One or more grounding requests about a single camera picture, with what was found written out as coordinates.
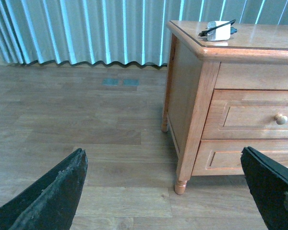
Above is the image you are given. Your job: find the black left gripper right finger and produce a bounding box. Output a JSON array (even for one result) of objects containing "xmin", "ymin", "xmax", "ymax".
[{"xmin": 240, "ymin": 147, "xmax": 288, "ymax": 230}]

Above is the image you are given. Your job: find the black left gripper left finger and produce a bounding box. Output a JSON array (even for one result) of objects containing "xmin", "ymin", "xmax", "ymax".
[{"xmin": 0, "ymin": 149, "xmax": 88, "ymax": 230}]

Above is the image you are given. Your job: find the wooden drawer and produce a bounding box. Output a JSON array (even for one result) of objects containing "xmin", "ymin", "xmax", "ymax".
[
  {"xmin": 202, "ymin": 90, "xmax": 288, "ymax": 139},
  {"xmin": 192, "ymin": 139, "xmax": 288, "ymax": 176}
]

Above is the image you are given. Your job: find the white charger adapter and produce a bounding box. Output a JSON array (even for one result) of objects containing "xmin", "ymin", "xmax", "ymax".
[{"xmin": 207, "ymin": 21, "xmax": 231, "ymax": 41}]

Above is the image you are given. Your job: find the wooden nightstand cabinet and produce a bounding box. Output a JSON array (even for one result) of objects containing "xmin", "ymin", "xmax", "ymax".
[{"xmin": 161, "ymin": 21, "xmax": 288, "ymax": 195}]

